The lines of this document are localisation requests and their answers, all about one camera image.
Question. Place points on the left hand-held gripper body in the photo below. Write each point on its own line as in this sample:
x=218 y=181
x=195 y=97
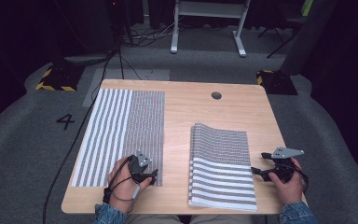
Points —
x=136 y=170

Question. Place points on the black folding stand legs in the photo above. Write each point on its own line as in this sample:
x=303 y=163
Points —
x=279 y=37

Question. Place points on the single striped woven mat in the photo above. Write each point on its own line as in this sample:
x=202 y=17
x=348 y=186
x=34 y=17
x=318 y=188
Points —
x=118 y=130

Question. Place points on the dark grey slanted column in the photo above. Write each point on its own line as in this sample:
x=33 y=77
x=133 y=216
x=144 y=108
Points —
x=307 y=37

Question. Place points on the person's left hand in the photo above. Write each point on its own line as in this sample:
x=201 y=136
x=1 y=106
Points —
x=122 y=189

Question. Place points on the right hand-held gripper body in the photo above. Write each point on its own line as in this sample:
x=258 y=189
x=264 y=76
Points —
x=284 y=169

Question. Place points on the person's right hand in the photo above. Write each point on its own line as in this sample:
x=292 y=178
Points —
x=292 y=189

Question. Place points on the black yellow striped stand base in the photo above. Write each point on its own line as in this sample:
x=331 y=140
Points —
x=276 y=82
x=60 y=79

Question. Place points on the green upright object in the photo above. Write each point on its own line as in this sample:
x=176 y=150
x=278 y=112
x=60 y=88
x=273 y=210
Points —
x=306 y=7

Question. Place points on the stack of striped placemats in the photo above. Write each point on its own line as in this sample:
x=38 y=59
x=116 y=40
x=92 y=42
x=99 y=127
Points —
x=222 y=169

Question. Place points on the white desk frame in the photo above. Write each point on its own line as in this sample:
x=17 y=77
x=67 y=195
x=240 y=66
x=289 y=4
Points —
x=209 y=9

